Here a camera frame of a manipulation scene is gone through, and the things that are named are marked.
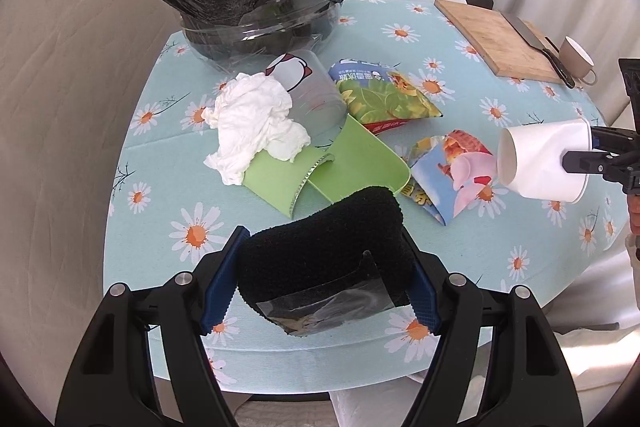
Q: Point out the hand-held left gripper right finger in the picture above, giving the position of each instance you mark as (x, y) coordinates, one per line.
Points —
(423, 294)

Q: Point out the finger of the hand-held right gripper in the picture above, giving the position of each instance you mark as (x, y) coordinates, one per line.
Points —
(607, 138)
(582, 162)

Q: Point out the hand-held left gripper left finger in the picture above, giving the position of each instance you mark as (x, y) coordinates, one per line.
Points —
(225, 279)

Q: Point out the white paper cup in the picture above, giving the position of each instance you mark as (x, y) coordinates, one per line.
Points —
(540, 157)

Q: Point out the black sponge with tape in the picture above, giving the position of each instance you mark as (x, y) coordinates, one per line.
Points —
(320, 232)

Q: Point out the colourful cartoon snack packet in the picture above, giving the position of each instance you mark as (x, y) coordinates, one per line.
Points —
(450, 167)

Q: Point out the white tissue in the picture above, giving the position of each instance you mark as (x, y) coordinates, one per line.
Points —
(250, 122)

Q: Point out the green and red snack packet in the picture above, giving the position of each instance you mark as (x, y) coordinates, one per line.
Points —
(380, 102)

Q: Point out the beige mug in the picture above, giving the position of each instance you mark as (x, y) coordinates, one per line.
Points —
(575, 57)

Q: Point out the light blue daisy tablecloth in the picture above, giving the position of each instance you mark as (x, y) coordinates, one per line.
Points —
(165, 187)

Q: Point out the wooden cutting board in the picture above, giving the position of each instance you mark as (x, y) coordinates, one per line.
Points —
(490, 32)

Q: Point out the clear plastic cup cartoon print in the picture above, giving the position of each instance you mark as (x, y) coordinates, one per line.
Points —
(320, 102)

